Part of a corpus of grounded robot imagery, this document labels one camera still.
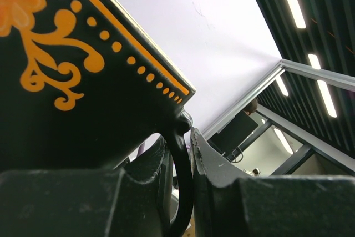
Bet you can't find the black monitor in background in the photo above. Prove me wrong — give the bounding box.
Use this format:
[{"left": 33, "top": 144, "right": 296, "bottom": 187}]
[{"left": 207, "top": 111, "right": 258, "bottom": 163}]

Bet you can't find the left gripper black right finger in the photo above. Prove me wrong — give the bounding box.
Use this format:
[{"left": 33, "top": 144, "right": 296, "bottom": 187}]
[{"left": 190, "top": 128, "right": 354, "bottom": 236}]

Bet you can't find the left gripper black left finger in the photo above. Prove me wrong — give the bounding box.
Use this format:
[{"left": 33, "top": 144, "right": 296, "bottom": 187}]
[{"left": 1, "top": 138, "right": 172, "bottom": 236}]

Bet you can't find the aluminium frame post right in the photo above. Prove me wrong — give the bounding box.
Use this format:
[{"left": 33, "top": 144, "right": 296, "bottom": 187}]
[{"left": 202, "top": 59, "right": 354, "bottom": 138}]

